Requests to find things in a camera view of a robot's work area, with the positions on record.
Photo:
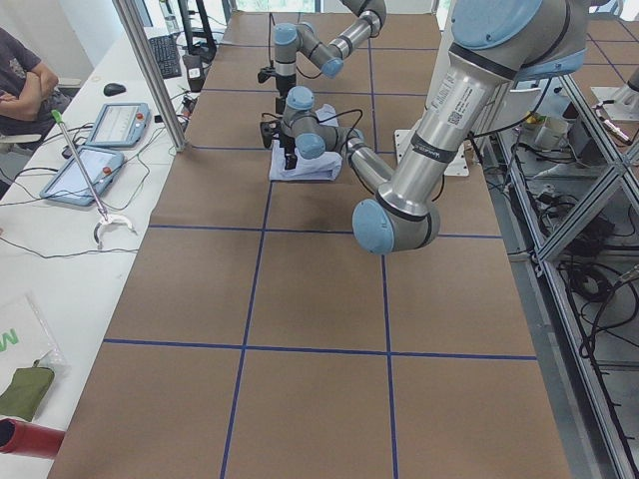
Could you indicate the seated person dark shirt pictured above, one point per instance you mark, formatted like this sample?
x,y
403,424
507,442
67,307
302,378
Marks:
x,y
29,91

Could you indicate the black computer mouse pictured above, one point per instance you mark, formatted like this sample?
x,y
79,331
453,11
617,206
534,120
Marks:
x,y
113,89

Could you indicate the red cylinder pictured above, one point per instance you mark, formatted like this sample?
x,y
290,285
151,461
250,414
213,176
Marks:
x,y
28,439

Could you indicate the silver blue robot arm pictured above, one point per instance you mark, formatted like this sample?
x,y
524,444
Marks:
x,y
292,39
493,43

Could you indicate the upper teach pendant tablet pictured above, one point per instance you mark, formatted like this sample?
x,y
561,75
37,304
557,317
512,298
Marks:
x,y
119,125

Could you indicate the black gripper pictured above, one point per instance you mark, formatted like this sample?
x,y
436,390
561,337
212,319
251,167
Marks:
x,y
288,144
281,105

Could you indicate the aluminium frame post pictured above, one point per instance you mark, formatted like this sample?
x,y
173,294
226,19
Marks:
x,y
132,24

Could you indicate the white plastic bag green print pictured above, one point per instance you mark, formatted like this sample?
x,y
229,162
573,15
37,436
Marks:
x,y
27,340

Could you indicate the lower teach pendant tablet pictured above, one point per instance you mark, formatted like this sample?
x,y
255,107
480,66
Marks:
x,y
69,185

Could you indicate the light blue striped shirt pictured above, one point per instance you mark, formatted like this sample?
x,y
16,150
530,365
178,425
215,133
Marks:
x,y
316,134

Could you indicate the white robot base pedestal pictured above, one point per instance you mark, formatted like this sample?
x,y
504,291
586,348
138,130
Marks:
x,y
460,87

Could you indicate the aluminium frame rack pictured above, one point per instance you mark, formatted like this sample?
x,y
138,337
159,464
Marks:
x,y
572,213

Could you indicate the dark green object on table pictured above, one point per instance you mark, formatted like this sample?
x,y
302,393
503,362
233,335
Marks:
x,y
26,391

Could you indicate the black keyboard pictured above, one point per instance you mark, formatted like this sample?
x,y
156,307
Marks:
x,y
165,52

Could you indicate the reacher grabber stick tool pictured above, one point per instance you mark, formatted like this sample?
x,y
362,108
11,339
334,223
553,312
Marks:
x,y
106,217

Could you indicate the teach pendant tablet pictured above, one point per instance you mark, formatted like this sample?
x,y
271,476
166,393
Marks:
x,y
69,185
119,125

